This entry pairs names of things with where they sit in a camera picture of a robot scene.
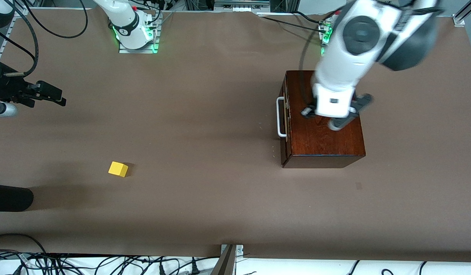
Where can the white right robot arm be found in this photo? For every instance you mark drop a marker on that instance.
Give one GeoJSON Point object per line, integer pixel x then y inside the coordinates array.
{"type": "Point", "coordinates": [130, 30]}

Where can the aluminium frame rail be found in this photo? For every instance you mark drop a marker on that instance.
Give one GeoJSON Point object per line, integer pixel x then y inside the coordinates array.
{"type": "Point", "coordinates": [4, 42]}
{"type": "Point", "coordinates": [468, 9]}

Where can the yellow block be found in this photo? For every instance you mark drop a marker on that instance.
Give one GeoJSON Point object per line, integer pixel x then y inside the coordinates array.
{"type": "Point", "coordinates": [118, 169]}

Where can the silver corner bracket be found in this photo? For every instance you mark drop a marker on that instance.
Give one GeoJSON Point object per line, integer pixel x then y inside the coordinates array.
{"type": "Point", "coordinates": [458, 21]}
{"type": "Point", "coordinates": [239, 250]}

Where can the dark aluminium profile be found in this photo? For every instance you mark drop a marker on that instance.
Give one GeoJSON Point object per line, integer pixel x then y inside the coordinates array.
{"type": "Point", "coordinates": [224, 265]}

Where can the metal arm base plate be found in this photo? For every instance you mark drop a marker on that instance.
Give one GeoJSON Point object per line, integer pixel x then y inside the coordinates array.
{"type": "Point", "coordinates": [124, 51]}

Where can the light wood drawer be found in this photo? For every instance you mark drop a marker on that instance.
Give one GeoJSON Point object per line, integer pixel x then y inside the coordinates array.
{"type": "Point", "coordinates": [285, 84]}

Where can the dark brown wooden cabinet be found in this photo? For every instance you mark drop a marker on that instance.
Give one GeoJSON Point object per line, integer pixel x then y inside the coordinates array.
{"type": "Point", "coordinates": [315, 141]}

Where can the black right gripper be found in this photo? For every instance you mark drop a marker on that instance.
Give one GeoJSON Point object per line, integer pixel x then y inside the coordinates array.
{"type": "Point", "coordinates": [9, 88]}

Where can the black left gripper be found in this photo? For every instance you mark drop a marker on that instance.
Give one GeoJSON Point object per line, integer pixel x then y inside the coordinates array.
{"type": "Point", "coordinates": [311, 112]}

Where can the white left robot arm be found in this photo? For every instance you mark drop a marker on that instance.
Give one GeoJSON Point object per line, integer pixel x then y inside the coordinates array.
{"type": "Point", "coordinates": [346, 65]}

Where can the black padded pole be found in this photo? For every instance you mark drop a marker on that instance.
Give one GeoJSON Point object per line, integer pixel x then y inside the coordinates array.
{"type": "Point", "coordinates": [10, 198]}

